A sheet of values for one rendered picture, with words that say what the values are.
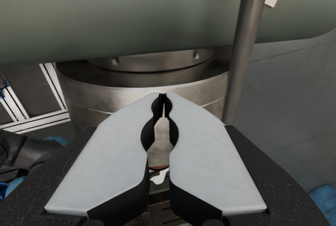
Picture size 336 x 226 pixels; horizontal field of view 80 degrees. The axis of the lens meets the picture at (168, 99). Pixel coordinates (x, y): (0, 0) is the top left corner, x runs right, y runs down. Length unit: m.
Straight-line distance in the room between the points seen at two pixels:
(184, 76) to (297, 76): 2.08
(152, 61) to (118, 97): 0.07
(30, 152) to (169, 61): 0.43
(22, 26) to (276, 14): 0.23
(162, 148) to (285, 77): 1.99
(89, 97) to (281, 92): 2.10
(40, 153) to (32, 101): 0.89
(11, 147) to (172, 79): 0.44
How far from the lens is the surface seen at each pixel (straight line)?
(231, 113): 0.17
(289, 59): 2.14
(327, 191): 4.03
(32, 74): 1.39
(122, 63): 0.28
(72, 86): 0.28
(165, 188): 0.87
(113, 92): 0.24
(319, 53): 2.36
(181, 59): 0.28
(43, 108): 1.47
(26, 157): 0.59
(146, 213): 0.78
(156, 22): 0.19
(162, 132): 0.26
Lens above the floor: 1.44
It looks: 58 degrees down
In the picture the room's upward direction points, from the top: 152 degrees clockwise
